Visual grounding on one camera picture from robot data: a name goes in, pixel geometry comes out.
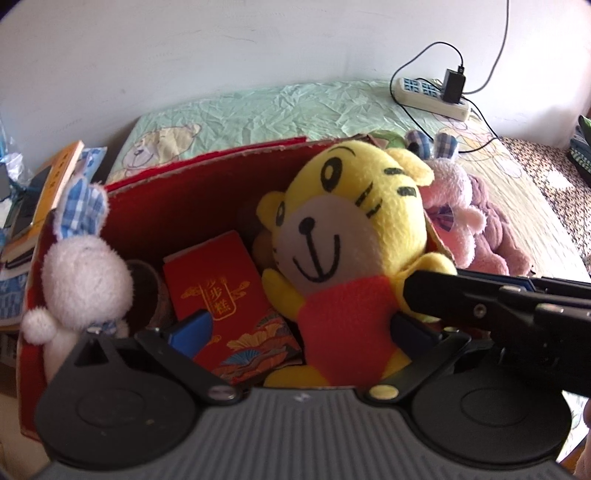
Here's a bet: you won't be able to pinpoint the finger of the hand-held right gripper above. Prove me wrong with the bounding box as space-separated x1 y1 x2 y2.
457 270 543 292
402 270 509 330

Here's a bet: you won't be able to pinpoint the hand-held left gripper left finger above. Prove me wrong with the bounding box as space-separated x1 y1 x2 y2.
69 310 247 407

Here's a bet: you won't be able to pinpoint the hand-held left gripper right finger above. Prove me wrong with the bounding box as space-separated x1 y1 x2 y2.
365 313 474 409

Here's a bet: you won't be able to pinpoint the yellow tiger plush toy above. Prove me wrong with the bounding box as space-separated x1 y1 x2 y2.
252 141 458 388

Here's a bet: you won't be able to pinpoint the red cardboard box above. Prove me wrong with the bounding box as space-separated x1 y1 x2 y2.
16 136 458 437

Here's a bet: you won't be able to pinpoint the purple plush toy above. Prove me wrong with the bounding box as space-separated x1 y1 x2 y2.
464 174 535 277

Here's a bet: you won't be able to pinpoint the brown round container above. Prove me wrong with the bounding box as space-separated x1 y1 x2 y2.
124 259 175 330

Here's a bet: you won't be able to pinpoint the red patterned gift box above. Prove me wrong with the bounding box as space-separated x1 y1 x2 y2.
163 231 303 386

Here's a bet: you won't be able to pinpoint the brown patterned blanket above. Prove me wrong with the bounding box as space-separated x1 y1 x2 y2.
501 136 591 280

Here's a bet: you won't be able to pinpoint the pink rabbit plush toy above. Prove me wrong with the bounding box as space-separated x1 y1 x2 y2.
405 129 488 269

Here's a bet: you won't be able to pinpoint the white rabbit plush toy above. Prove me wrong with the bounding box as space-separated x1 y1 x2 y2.
21 178 134 384

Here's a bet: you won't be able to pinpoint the folded clothes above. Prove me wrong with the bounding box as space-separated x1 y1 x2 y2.
568 114 591 177

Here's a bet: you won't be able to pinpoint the stack of books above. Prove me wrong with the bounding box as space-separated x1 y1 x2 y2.
0 222 42 278

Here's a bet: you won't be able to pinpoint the blue patterned cloth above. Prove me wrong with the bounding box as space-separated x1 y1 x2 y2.
76 145 108 182

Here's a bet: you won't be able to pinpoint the black charger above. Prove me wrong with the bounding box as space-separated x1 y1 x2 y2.
443 65 467 105

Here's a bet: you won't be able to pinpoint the white power strip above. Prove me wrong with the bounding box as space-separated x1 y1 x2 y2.
392 76 472 122

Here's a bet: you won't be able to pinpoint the green printed bed sheet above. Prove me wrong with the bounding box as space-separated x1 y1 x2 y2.
107 80 539 278

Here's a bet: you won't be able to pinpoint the clear plastic bag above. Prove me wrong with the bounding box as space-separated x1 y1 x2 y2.
0 117 31 204

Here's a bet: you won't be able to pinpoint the black cable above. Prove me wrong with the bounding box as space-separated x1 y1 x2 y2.
392 41 502 153

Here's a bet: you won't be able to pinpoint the grey cable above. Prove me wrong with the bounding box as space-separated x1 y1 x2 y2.
464 0 511 95

